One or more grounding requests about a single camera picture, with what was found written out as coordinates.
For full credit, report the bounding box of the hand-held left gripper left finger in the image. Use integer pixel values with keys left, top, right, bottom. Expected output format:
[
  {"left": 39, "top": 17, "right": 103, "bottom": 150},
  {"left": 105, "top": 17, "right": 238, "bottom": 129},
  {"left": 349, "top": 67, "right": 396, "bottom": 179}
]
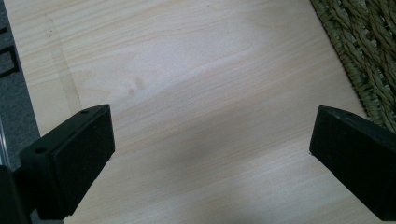
[{"left": 18, "top": 104, "right": 116, "bottom": 221}]

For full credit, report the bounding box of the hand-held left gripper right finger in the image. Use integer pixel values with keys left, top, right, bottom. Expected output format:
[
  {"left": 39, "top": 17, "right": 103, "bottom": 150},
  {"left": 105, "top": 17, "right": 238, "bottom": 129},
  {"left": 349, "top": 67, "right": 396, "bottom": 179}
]
[{"left": 308, "top": 105, "right": 396, "bottom": 222}]

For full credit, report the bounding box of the green woven straw basket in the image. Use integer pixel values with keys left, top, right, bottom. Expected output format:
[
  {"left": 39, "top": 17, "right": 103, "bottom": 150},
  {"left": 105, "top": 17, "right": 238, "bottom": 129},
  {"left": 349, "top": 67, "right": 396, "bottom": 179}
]
[{"left": 309, "top": 0, "right": 396, "bottom": 134}]

